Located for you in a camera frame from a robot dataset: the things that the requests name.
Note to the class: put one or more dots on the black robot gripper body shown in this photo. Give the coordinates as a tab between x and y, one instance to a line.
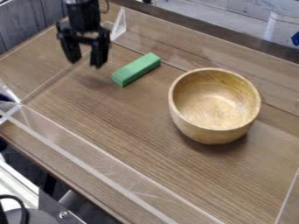
83	14

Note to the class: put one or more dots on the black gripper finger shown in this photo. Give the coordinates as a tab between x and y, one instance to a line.
70	45
99	49

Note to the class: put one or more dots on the green rectangular block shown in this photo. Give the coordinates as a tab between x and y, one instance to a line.
135	69

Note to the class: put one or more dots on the light wooden bowl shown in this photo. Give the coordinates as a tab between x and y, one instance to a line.
214	105

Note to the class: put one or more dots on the clear acrylic front barrier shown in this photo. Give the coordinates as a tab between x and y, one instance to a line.
183	196

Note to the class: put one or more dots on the white container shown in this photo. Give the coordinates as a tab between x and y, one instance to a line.
282	30

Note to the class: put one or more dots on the clear acrylic corner bracket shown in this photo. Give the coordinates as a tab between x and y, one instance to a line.
118	27

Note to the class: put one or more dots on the grey metal bracket with screw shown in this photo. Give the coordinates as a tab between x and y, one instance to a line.
57	210

